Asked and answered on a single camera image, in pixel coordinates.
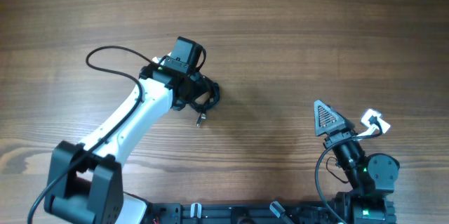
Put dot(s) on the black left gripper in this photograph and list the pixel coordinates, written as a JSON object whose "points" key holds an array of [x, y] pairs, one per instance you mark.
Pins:
{"points": [[200, 85]]}

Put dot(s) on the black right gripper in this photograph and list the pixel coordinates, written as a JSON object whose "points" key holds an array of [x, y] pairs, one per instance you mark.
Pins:
{"points": [[341, 123]]}

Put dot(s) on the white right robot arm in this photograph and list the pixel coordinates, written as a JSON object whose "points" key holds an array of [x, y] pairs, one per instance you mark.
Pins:
{"points": [[371, 177]]}

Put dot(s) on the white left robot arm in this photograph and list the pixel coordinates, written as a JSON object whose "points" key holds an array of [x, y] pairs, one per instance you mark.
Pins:
{"points": [[85, 183]]}

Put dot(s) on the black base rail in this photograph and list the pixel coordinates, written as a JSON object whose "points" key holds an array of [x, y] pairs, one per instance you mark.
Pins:
{"points": [[197, 213]]}

